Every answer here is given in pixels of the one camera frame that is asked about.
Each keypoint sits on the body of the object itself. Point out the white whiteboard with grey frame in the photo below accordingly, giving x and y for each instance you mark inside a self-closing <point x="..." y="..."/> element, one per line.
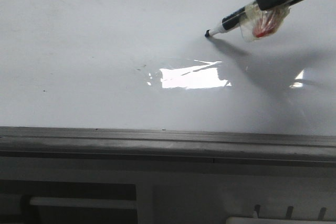
<point x="139" y="78"/>

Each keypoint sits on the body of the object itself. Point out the white tray with handle slot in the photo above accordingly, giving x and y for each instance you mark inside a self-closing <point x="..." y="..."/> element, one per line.
<point x="126" y="190"/>

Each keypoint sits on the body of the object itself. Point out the black and white whiteboard marker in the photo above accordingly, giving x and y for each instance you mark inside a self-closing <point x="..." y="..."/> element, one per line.
<point x="253" y="22"/>

